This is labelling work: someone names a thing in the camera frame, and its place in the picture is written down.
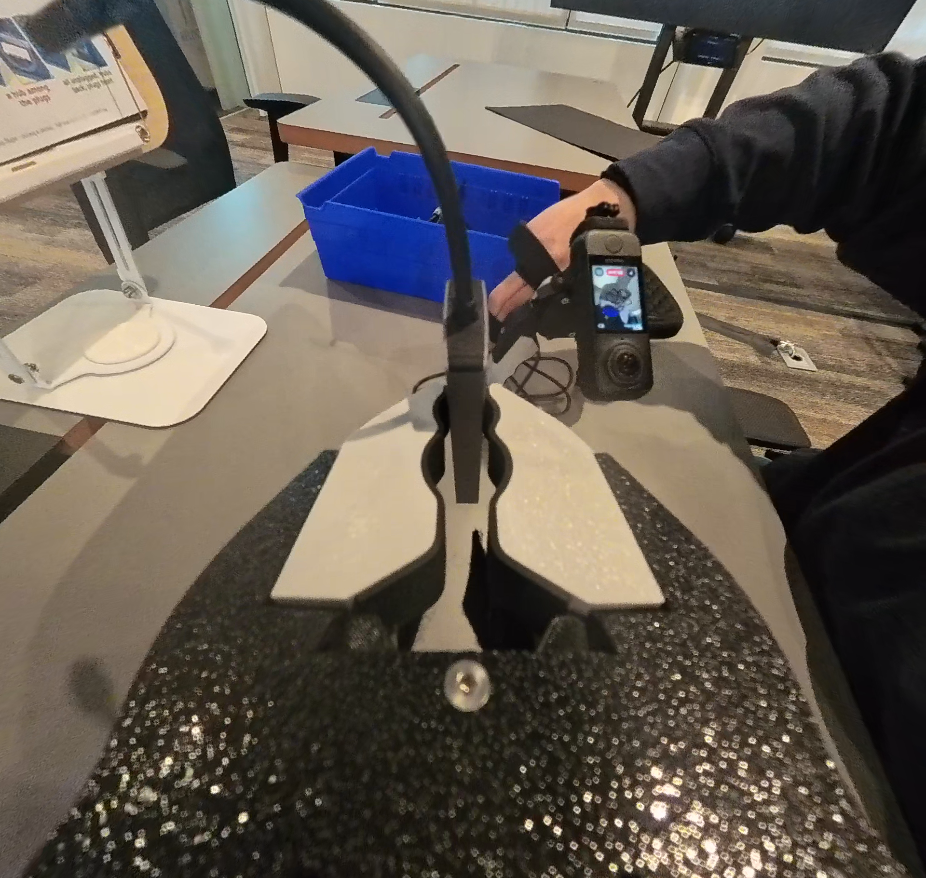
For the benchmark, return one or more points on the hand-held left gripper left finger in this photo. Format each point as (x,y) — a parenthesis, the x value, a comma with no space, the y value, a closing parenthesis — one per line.
(362,516)

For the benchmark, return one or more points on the person's right hand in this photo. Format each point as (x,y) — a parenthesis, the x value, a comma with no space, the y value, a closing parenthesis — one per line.
(571,212)

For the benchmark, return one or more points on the person's lap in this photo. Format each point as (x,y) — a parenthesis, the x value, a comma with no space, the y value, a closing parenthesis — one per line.
(868,567)

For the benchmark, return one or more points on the grey desk with wooden edge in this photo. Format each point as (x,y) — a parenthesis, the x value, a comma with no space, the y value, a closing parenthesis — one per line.
(448,97)

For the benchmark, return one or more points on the person's right forearm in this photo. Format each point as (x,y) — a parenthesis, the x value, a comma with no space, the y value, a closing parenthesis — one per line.
(759,162)

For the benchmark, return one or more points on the black desk mat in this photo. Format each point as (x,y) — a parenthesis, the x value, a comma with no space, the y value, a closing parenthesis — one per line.
(579,129)

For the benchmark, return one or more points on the printed instruction board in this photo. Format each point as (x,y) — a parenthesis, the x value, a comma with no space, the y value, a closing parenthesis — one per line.
(58,97)

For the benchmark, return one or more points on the white stand with base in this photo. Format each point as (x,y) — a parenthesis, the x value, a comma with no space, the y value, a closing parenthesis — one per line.
(145,357)

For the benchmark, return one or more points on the blue plastic bin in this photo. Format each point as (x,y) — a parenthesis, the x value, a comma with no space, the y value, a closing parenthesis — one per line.
(390,241)

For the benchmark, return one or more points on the metal floor outlet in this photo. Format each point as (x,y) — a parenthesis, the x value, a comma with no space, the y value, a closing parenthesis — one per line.
(794,355)

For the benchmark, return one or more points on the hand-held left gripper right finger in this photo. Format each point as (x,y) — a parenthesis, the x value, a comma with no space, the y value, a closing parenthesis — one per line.
(571,516)

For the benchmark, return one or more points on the black high back chair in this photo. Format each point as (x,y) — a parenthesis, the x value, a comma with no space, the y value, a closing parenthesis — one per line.
(181,147)

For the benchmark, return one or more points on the black monitor stand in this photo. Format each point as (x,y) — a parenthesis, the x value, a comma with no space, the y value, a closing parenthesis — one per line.
(655,75)

